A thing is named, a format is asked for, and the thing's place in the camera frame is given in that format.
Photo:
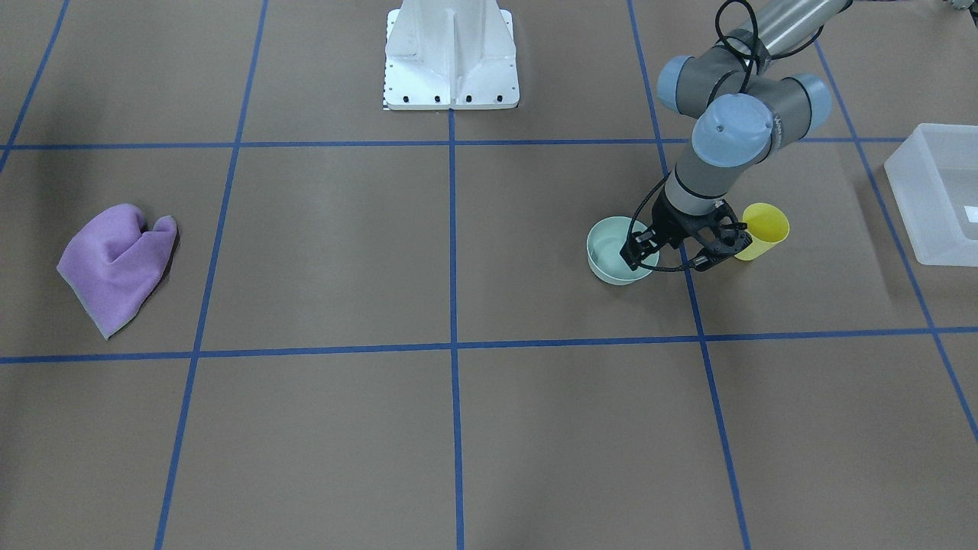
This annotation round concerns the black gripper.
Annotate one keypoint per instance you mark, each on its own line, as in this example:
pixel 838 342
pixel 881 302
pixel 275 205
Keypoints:
pixel 672 227

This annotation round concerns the mint green bowl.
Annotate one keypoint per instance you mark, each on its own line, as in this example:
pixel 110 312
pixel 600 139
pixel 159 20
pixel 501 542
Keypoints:
pixel 604 243

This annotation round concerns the purple cloth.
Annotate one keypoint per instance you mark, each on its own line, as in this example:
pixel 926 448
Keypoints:
pixel 115 262

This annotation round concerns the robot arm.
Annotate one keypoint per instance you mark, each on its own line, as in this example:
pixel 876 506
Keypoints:
pixel 741 117

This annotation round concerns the clear plastic box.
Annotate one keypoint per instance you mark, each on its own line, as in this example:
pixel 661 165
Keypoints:
pixel 933 176

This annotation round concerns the yellow plastic cup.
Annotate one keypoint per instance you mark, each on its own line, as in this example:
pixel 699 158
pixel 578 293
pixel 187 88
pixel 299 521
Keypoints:
pixel 767 226

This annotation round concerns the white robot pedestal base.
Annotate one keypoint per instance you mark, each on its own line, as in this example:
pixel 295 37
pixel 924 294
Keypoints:
pixel 450 55

